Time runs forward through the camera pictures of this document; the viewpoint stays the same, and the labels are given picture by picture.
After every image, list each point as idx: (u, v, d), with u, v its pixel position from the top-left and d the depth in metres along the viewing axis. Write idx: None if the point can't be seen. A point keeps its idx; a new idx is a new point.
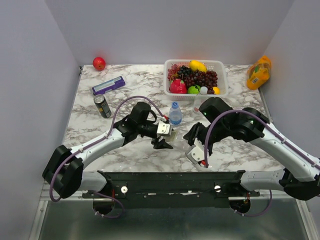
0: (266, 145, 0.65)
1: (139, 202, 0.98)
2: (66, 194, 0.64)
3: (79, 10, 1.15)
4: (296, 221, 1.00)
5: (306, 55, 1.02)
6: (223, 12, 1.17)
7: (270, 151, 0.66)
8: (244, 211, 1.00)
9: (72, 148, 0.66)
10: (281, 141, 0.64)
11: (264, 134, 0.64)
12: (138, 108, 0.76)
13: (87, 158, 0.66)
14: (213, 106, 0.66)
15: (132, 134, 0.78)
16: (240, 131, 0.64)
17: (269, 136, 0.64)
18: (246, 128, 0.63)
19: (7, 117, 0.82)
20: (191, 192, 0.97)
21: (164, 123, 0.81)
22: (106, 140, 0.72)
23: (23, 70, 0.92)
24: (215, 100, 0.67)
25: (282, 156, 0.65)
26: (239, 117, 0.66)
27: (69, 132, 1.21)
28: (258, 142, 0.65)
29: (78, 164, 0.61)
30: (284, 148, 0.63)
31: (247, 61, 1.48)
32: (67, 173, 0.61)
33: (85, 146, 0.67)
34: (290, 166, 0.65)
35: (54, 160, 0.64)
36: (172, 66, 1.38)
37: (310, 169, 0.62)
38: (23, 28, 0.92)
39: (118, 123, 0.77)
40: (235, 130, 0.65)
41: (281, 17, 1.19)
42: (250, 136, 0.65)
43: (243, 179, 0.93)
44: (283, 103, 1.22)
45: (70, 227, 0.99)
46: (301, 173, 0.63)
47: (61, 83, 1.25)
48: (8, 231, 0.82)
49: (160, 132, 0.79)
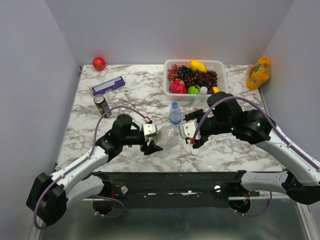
0: (271, 149, 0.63)
1: (139, 202, 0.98)
2: (53, 219, 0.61)
3: (79, 10, 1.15)
4: (296, 221, 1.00)
5: (306, 55, 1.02)
6: (223, 11, 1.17)
7: (275, 155, 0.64)
8: (243, 211, 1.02)
9: (53, 174, 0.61)
10: (287, 145, 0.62)
11: (270, 137, 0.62)
12: (118, 123, 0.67)
13: (69, 183, 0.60)
14: (225, 103, 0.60)
15: (116, 149, 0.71)
16: (247, 133, 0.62)
17: (276, 140, 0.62)
18: (252, 130, 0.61)
19: (7, 118, 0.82)
20: (191, 192, 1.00)
21: (148, 123, 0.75)
22: (89, 161, 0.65)
23: (23, 70, 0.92)
24: (228, 97, 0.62)
25: (287, 160, 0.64)
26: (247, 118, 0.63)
27: (69, 133, 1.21)
28: (264, 145, 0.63)
29: (60, 191, 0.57)
30: (290, 153, 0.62)
31: (247, 61, 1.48)
32: (49, 201, 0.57)
33: (67, 170, 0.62)
34: (295, 170, 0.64)
35: (36, 189, 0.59)
36: (172, 66, 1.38)
37: (315, 173, 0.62)
38: (22, 28, 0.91)
39: (101, 140, 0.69)
40: (241, 131, 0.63)
41: (281, 17, 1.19)
42: (255, 139, 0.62)
43: (244, 180, 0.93)
44: (283, 103, 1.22)
45: (70, 227, 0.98)
46: (306, 177, 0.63)
47: (61, 83, 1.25)
48: (8, 231, 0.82)
49: (147, 133, 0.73)
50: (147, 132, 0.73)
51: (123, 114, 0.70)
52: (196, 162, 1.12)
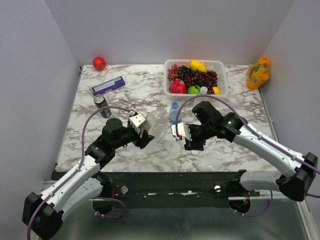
0: (245, 143, 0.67)
1: (138, 202, 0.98)
2: (49, 234, 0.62)
3: (79, 10, 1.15)
4: (296, 221, 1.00)
5: (306, 55, 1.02)
6: (223, 12, 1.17)
7: (250, 148, 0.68)
8: (243, 211, 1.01)
9: (42, 193, 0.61)
10: (258, 137, 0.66)
11: (241, 131, 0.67)
12: (107, 128, 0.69)
13: (59, 201, 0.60)
14: (202, 108, 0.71)
15: (108, 155, 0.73)
16: (221, 131, 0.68)
17: (246, 133, 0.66)
18: (225, 128, 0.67)
19: (7, 118, 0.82)
20: (191, 191, 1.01)
21: (135, 114, 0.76)
22: (78, 174, 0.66)
23: (23, 70, 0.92)
24: (205, 104, 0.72)
25: (262, 152, 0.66)
26: (223, 119, 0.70)
27: (69, 132, 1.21)
28: (238, 140, 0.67)
29: (50, 211, 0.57)
30: (261, 144, 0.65)
31: (247, 61, 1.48)
32: (41, 221, 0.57)
33: (56, 188, 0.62)
34: (272, 161, 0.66)
35: (27, 210, 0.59)
36: (172, 66, 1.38)
37: (290, 161, 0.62)
38: (23, 29, 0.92)
39: (91, 147, 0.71)
40: (217, 130, 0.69)
41: (281, 17, 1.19)
42: (230, 136, 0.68)
43: (243, 178, 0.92)
44: (283, 103, 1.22)
45: (70, 227, 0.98)
46: (283, 167, 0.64)
47: (61, 83, 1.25)
48: (8, 231, 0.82)
49: (138, 123, 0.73)
50: (138, 123, 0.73)
51: (112, 120, 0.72)
52: (196, 162, 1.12)
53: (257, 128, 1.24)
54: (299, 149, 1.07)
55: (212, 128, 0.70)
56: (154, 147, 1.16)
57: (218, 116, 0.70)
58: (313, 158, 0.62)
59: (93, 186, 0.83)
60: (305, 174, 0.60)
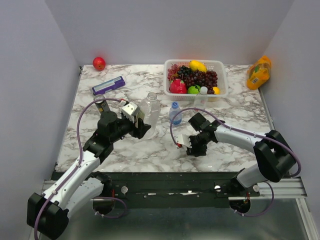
0: (223, 137, 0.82)
1: (139, 202, 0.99)
2: (57, 234, 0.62)
3: (80, 10, 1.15)
4: (296, 221, 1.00)
5: (306, 55, 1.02)
6: (223, 11, 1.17)
7: (228, 140, 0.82)
8: (243, 211, 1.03)
9: (45, 192, 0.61)
10: (229, 129, 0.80)
11: (218, 128, 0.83)
12: (103, 122, 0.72)
13: (63, 198, 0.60)
14: (192, 117, 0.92)
15: (107, 149, 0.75)
16: (206, 134, 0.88)
17: (221, 129, 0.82)
18: (208, 131, 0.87)
19: (7, 118, 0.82)
20: (191, 192, 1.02)
21: (126, 104, 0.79)
22: (79, 169, 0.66)
23: (23, 70, 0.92)
24: (195, 114, 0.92)
25: (234, 140, 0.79)
26: (209, 124, 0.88)
27: (69, 133, 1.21)
28: (218, 136, 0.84)
29: (56, 208, 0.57)
30: (231, 132, 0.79)
31: (248, 61, 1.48)
32: (48, 220, 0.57)
33: (58, 185, 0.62)
34: (244, 145, 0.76)
35: (31, 211, 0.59)
36: (172, 66, 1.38)
37: (252, 138, 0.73)
38: (22, 28, 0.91)
39: (89, 143, 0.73)
40: (204, 133, 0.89)
41: (281, 16, 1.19)
42: (213, 137, 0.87)
43: (239, 174, 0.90)
44: (283, 102, 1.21)
45: (70, 227, 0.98)
46: (250, 146, 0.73)
47: (61, 83, 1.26)
48: (8, 231, 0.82)
49: (131, 111, 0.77)
50: (131, 111, 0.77)
51: (107, 114, 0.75)
52: (196, 162, 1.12)
53: (257, 128, 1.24)
54: (298, 149, 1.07)
55: (201, 132, 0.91)
56: (154, 147, 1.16)
57: (207, 123, 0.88)
58: (277, 134, 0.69)
59: (94, 185, 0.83)
60: (265, 145, 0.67)
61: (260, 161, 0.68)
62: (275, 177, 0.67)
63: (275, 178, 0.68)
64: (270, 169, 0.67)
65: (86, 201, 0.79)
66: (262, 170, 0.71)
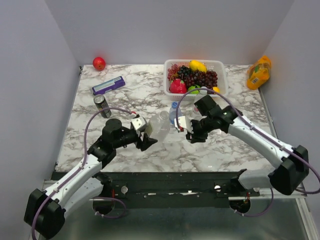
0: (237, 132, 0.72)
1: (139, 202, 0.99)
2: (52, 233, 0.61)
3: (80, 10, 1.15)
4: (295, 220, 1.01)
5: (306, 55, 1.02)
6: (223, 11, 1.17)
7: (243, 139, 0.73)
8: (243, 211, 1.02)
9: (47, 189, 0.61)
10: (249, 128, 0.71)
11: (234, 122, 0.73)
12: (107, 129, 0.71)
13: (64, 197, 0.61)
14: (202, 100, 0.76)
15: (109, 154, 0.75)
16: (217, 121, 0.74)
17: (239, 124, 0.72)
18: (221, 119, 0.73)
19: (7, 118, 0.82)
20: (191, 192, 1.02)
21: (136, 118, 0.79)
22: (82, 171, 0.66)
23: (23, 70, 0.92)
24: (206, 96, 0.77)
25: (253, 142, 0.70)
26: (221, 111, 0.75)
27: (69, 133, 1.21)
28: (232, 130, 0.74)
29: (55, 206, 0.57)
30: (252, 133, 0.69)
31: (248, 61, 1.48)
32: (46, 218, 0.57)
33: (60, 184, 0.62)
34: (261, 152, 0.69)
35: (30, 207, 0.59)
36: (172, 66, 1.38)
37: (278, 151, 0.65)
38: (22, 29, 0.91)
39: (93, 147, 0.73)
40: (213, 120, 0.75)
41: (281, 16, 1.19)
42: (224, 126, 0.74)
43: (241, 176, 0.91)
44: (283, 102, 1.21)
45: (71, 227, 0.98)
46: (271, 157, 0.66)
47: (61, 83, 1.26)
48: (8, 231, 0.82)
49: (138, 126, 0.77)
50: (137, 126, 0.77)
51: (112, 121, 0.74)
52: (196, 162, 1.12)
53: None
54: None
55: (210, 119, 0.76)
56: (153, 147, 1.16)
57: (218, 108, 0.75)
58: (304, 151, 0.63)
59: (94, 185, 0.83)
60: (291, 164, 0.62)
61: (281, 177, 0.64)
62: (287, 190, 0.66)
63: (286, 191, 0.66)
64: (288, 186, 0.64)
65: (85, 201, 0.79)
66: (272, 180, 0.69)
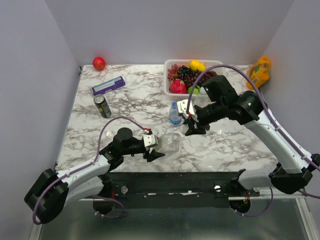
0: (258, 130, 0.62)
1: (139, 202, 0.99)
2: (48, 218, 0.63)
3: (79, 10, 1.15)
4: (295, 221, 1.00)
5: (306, 55, 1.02)
6: (223, 11, 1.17)
7: (263, 138, 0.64)
8: (243, 211, 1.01)
9: (59, 172, 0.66)
10: (275, 128, 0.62)
11: (259, 117, 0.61)
12: (117, 137, 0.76)
13: (72, 183, 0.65)
14: (217, 82, 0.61)
15: (117, 161, 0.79)
16: (237, 111, 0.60)
17: (264, 121, 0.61)
18: (242, 109, 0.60)
19: (7, 118, 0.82)
20: (191, 192, 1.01)
21: (148, 134, 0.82)
22: (92, 166, 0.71)
23: (22, 70, 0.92)
24: (220, 78, 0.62)
25: (274, 145, 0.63)
26: (239, 97, 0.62)
27: (69, 133, 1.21)
28: (253, 126, 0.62)
29: (63, 188, 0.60)
30: (277, 137, 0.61)
31: (248, 61, 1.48)
32: (51, 198, 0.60)
33: (73, 170, 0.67)
34: (278, 155, 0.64)
35: (39, 184, 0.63)
36: (172, 66, 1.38)
37: (299, 160, 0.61)
38: (22, 29, 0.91)
39: (104, 150, 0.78)
40: (231, 109, 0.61)
41: (281, 16, 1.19)
42: (244, 118, 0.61)
43: (241, 177, 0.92)
44: (283, 102, 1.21)
45: (71, 227, 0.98)
46: (289, 163, 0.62)
47: (61, 83, 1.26)
48: (8, 231, 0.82)
49: (147, 144, 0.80)
50: (147, 144, 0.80)
51: (123, 129, 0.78)
52: (196, 162, 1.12)
53: None
54: None
55: (225, 107, 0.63)
56: None
57: (233, 94, 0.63)
58: (317, 157, 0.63)
59: (95, 183, 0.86)
60: (308, 173, 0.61)
61: (290, 183, 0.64)
62: (287, 190, 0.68)
63: (286, 191, 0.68)
64: (292, 189, 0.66)
65: (83, 196, 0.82)
66: (274, 180, 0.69)
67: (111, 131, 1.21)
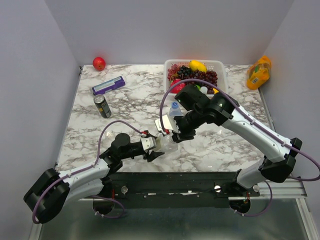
0: (234, 127, 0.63)
1: (139, 202, 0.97)
2: (47, 217, 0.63)
3: (79, 11, 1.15)
4: (295, 221, 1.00)
5: (306, 55, 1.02)
6: (222, 11, 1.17)
7: (240, 133, 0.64)
8: (243, 211, 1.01)
9: (61, 172, 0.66)
10: (250, 122, 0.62)
11: (233, 116, 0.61)
12: (116, 143, 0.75)
13: (73, 183, 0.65)
14: (185, 92, 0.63)
15: (116, 166, 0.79)
16: (211, 114, 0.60)
17: (238, 118, 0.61)
18: (215, 111, 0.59)
19: (7, 118, 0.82)
20: (191, 192, 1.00)
21: (146, 137, 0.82)
22: (93, 169, 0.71)
23: (23, 71, 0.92)
24: (188, 87, 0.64)
25: (252, 137, 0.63)
26: (210, 101, 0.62)
27: (69, 133, 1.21)
28: (229, 125, 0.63)
29: (64, 188, 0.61)
30: (254, 130, 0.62)
31: (248, 61, 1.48)
32: (52, 198, 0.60)
33: (74, 171, 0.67)
34: (260, 146, 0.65)
35: (41, 183, 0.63)
36: (172, 66, 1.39)
37: (280, 148, 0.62)
38: (22, 29, 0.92)
39: (104, 154, 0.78)
40: (205, 114, 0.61)
41: (281, 16, 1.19)
42: (220, 119, 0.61)
43: (239, 177, 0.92)
44: (283, 102, 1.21)
45: (71, 227, 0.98)
46: (271, 152, 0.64)
47: (62, 83, 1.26)
48: (8, 231, 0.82)
49: (146, 147, 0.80)
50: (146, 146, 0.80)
51: (121, 135, 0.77)
52: (196, 162, 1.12)
53: None
54: None
55: (199, 113, 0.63)
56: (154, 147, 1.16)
57: (204, 98, 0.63)
58: (296, 141, 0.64)
59: (95, 183, 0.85)
60: (292, 159, 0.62)
61: (279, 172, 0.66)
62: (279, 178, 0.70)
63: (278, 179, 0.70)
64: (279, 179, 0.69)
65: (83, 196, 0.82)
66: (265, 172, 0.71)
67: (111, 131, 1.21)
